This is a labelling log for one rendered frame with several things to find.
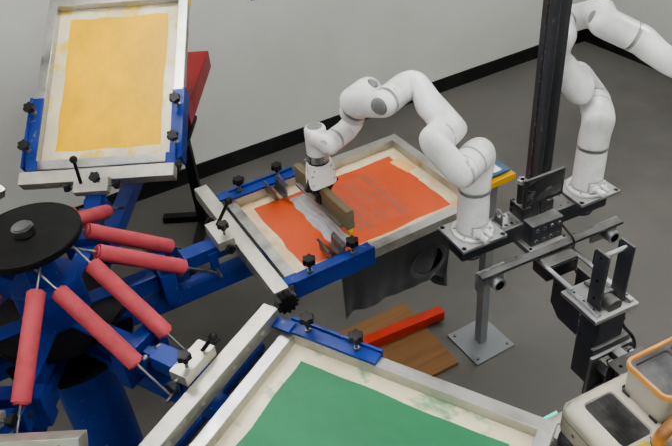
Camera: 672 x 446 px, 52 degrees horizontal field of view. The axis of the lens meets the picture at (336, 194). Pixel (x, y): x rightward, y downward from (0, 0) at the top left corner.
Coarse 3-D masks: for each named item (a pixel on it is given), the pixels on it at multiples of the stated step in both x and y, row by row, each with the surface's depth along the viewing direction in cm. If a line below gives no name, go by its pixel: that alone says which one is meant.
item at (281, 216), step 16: (384, 160) 280; (352, 176) 272; (384, 176) 270; (400, 176) 270; (256, 208) 259; (272, 208) 259; (288, 208) 258; (272, 224) 250; (288, 224) 250; (304, 224) 249
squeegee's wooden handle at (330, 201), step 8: (296, 168) 255; (304, 168) 253; (296, 176) 258; (304, 176) 250; (304, 184) 253; (320, 192) 242; (328, 192) 239; (328, 200) 238; (336, 200) 235; (328, 208) 241; (336, 208) 234; (344, 208) 230; (336, 216) 237; (344, 216) 230; (352, 216) 231; (344, 224) 233; (352, 224) 232
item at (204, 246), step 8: (208, 240) 232; (184, 248) 229; (192, 248) 229; (200, 248) 228; (208, 248) 228; (216, 248) 229; (184, 256) 226; (192, 256) 226; (200, 256) 227; (192, 264) 227; (200, 264) 229
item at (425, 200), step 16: (400, 192) 261; (416, 192) 260; (432, 192) 259; (416, 208) 252; (432, 208) 251; (384, 224) 246; (400, 224) 245; (288, 240) 242; (304, 240) 242; (320, 256) 234
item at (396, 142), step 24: (384, 144) 284; (408, 144) 282; (336, 168) 277; (432, 168) 266; (264, 192) 264; (456, 192) 256; (240, 216) 250; (432, 216) 242; (456, 216) 243; (264, 240) 238; (384, 240) 233; (408, 240) 236
